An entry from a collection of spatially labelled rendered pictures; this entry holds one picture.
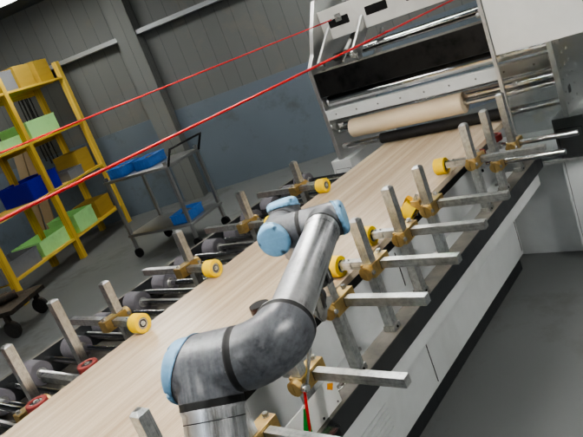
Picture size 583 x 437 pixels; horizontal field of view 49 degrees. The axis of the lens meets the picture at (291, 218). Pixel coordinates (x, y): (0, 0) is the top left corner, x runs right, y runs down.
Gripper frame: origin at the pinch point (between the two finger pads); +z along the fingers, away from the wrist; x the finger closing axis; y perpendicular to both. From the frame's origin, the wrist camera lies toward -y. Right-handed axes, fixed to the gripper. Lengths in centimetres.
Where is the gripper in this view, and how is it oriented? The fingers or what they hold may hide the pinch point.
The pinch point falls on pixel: (321, 318)
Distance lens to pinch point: 185.0
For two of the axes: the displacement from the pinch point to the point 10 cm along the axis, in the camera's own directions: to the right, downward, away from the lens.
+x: -7.5, 0.9, 6.6
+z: 3.5, 9.0, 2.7
